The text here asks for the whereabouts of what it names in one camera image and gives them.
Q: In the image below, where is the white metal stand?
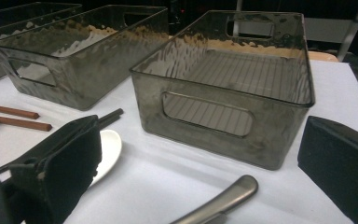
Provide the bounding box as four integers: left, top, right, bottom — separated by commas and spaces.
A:
232, 0, 358, 63

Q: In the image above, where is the brown wooden chopstick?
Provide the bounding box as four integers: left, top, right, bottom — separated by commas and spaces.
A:
0, 114, 53, 133
0, 102, 41, 120

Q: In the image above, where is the silver metal knife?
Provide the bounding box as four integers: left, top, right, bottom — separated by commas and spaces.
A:
168, 174, 259, 224

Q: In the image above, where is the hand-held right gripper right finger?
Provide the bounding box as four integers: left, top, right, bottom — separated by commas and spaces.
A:
297, 115, 358, 224

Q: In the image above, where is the white table cover sheet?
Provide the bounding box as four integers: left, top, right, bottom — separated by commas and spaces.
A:
0, 59, 358, 224

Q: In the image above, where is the black chopstick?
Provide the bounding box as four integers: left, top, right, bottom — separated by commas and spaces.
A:
98, 111, 125, 129
97, 107, 124, 124

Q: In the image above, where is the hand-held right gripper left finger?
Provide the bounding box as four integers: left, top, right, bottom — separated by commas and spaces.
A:
7, 115, 103, 224

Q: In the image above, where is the white ceramic spoon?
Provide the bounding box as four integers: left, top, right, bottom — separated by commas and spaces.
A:
89, 129, 123, 189

